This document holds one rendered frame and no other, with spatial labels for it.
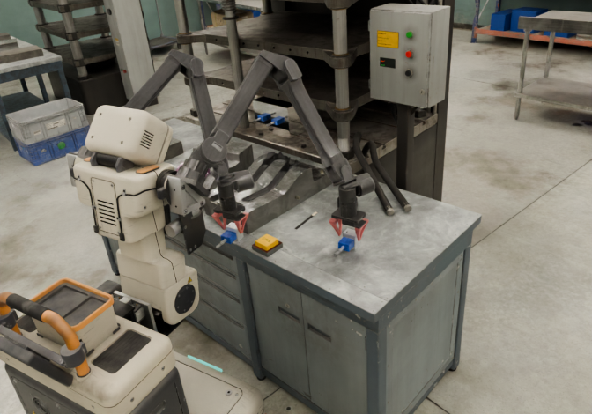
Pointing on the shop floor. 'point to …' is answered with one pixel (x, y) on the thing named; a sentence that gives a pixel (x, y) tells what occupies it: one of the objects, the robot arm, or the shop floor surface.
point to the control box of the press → (408, 68)
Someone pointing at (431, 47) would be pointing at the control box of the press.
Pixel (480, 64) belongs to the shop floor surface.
